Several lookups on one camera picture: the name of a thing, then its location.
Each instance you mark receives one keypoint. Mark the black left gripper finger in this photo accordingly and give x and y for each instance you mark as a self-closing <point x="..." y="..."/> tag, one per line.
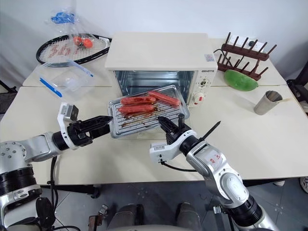
<point x="102" y="118"/>
<point x="102" y="128"/>

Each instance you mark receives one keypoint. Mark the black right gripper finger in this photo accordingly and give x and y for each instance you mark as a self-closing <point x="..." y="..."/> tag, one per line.
<point x="168" y="130"/>
<point x="168" y="124"/>

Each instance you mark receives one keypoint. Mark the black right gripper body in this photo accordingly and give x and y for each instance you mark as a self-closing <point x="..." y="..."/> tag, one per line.
<point x="181" y="122"/>

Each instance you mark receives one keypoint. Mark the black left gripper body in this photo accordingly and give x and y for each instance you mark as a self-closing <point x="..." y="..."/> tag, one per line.
<point x="80" y="130"/>

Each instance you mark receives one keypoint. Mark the silver ribbed baking tray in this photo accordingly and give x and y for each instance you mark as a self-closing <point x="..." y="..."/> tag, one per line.
<point x="144" y="121"/>

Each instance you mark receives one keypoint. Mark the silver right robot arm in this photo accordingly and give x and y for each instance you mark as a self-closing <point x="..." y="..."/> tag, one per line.
<point x="216" y="166"/>

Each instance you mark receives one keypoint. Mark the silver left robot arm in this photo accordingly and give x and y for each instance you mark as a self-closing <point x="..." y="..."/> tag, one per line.
<point x="36" y="144"/>

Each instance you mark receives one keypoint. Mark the red grilled sausage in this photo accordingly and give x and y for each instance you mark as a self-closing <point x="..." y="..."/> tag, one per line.
<point x="136" y="108"/>
<point x="138" y="100"/>
<point x="164" y="97"/>

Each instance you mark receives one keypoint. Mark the white and red oven knob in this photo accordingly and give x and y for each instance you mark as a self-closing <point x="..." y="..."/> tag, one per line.
<point x="199" y="98"/>

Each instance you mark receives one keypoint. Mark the small oven sticker label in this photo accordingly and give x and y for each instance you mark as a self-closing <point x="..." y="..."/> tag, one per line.
<point x="209" y="57"/>

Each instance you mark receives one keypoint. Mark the cream toaster oven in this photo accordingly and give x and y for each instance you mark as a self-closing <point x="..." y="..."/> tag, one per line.
<point x="156" y="48"/>

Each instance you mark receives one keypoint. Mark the black zip tie tail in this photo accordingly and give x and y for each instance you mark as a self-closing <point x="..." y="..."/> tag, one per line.
<point x="211" y="130"/>

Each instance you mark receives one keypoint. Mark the clear container with blue clips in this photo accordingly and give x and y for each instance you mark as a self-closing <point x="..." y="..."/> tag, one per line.
<point x="67" y="81"/>

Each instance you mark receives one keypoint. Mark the red tomato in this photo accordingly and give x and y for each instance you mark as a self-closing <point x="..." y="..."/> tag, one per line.
<point x="77" y="40"/>
<point x="88" y="43"/>

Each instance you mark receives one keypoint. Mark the black tennis racket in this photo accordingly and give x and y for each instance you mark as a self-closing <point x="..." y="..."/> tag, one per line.
<point x="60" y="51"/>

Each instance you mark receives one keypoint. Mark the steel cup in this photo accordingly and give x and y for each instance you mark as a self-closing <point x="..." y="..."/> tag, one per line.
<point x="265" y="103"/>

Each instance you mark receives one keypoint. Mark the dark grey rounded shape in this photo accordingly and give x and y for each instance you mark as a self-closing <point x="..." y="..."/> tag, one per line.
<point x="187" y="216"/>

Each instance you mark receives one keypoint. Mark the dark wooden peg rack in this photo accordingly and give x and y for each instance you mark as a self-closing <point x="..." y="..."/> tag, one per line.
<point x="243" y="56"/>

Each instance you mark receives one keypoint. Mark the rusty brown clamp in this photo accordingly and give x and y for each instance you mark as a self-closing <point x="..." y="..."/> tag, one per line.
<point x="92" y="222"/>

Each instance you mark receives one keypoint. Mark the clear plastic bag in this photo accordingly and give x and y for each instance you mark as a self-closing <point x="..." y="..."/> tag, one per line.
<point x="63" y="31"/>

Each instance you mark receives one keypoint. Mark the white power strip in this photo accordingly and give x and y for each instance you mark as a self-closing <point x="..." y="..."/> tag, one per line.
<point x="232" y="40"/>

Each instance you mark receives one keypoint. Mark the black power plug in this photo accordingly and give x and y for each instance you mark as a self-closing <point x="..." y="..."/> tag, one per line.
<point x="252" y="44"/>

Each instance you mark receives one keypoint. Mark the blue gloves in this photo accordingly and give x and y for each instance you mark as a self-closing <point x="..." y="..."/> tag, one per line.
<point x="61" y="18"/>

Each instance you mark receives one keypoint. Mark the black stand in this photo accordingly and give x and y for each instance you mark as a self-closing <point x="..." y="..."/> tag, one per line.
<point x="299" y="91"/>

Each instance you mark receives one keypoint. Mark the white shoe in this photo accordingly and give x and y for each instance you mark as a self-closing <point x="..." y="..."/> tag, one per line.
<point x="304" y="185"/>

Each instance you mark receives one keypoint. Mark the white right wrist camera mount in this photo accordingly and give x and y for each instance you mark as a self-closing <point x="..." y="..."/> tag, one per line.
<point x="166" y="149"/>

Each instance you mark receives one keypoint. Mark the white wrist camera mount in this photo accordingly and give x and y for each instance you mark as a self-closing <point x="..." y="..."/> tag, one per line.
<point x="63" y="118"/>
<point x="166" y="149"/>

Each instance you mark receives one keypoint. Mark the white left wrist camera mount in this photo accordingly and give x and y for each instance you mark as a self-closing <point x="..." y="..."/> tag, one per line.
<point x="63" y="118"/>

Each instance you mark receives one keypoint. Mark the black table frame bar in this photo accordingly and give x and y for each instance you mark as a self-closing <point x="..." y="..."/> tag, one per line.
<point x="72" y="188"/>

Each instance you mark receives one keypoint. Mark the black metal frame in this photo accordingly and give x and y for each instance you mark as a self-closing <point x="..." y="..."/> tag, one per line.
<point x="7" y="89"/>

